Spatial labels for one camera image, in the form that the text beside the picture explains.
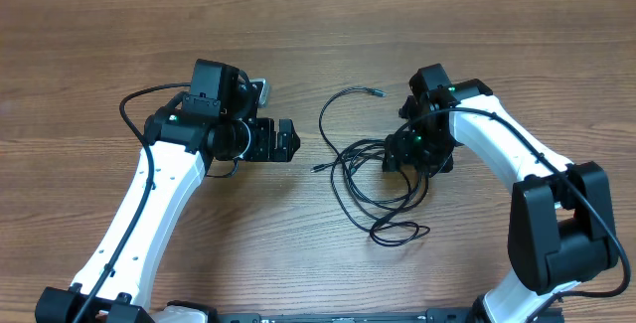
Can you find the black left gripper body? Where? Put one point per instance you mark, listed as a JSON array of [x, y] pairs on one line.
[[260, 146]]

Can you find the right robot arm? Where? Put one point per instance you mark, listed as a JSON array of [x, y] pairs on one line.
[[561, 230]]

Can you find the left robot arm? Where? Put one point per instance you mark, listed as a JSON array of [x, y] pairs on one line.
[[213, 117]]

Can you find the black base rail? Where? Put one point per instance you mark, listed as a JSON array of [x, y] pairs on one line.
[[348, 317]]

